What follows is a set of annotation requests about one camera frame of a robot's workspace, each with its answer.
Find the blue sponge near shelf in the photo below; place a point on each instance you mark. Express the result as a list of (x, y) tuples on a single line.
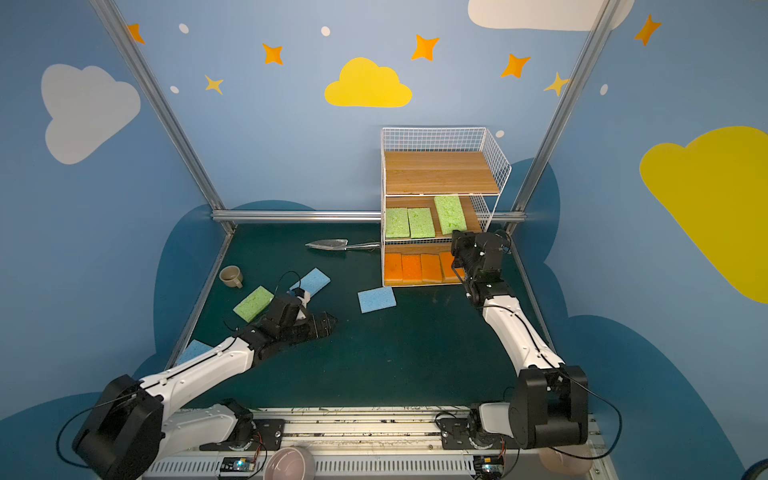
[(376, 299)]

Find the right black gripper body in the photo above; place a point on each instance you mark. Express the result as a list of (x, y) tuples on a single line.
[(463, 251)]

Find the green circuit board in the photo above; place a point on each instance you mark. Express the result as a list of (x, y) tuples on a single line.
[(236, 468), (487, 468)]

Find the pink plastic cup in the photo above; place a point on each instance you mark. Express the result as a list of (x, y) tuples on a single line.
[(568, 461)]

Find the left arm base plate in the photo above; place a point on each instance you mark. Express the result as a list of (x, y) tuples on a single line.
[(264, 433)]

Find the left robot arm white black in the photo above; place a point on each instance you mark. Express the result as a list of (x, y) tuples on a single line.
[(137, 422)]

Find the left green circuit board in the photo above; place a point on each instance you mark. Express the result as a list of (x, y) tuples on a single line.
[(236, 468)]

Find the right green circuit board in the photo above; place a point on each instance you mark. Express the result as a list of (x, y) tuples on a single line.
[(487, 468)]

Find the blue sponge left centre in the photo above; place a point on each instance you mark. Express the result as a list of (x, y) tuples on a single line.
[(312, 283)]

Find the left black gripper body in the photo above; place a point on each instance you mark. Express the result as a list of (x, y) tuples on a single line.
[(306, 325)]

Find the blue sponge at left edge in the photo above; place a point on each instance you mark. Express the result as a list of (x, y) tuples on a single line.
[(194, 349)]

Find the green sponge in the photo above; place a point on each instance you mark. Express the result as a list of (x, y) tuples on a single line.
[(397, 223), (253, 304), (450, 214), (421, 223)]

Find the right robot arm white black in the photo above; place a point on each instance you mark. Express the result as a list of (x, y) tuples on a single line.
[(550, 399)]

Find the pink bowl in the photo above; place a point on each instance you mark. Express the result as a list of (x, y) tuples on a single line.
[(291, 463)]

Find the beige ceramic mug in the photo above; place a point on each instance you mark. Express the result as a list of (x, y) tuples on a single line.
[(231, 276)]

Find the white wire wooden shelf rack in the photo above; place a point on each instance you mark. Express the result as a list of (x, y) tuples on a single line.
[(435, 182)]

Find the silver metal scoop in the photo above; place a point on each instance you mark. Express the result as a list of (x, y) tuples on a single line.
[(341, 245)]

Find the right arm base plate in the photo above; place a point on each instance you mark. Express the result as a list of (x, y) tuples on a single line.
[(467, 434)]

